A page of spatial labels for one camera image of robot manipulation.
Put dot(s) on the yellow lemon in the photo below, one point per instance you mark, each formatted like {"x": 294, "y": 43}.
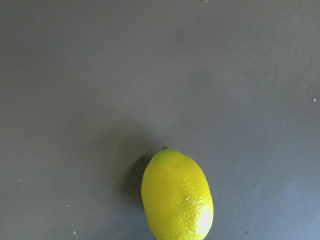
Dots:
{"x": 176, "y": 197}

